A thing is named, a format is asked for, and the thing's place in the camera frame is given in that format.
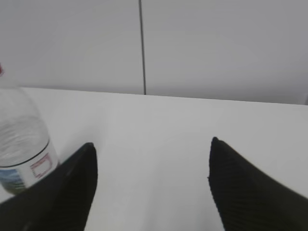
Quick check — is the clear plastic water bottle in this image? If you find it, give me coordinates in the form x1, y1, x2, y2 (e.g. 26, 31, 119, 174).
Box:
0, 70, 60, 195

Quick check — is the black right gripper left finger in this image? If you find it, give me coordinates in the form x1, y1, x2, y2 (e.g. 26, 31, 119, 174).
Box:
0, 142, 98, 231

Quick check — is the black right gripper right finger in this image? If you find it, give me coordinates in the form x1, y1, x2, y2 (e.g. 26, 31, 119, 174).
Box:
208, 137, 308, 231

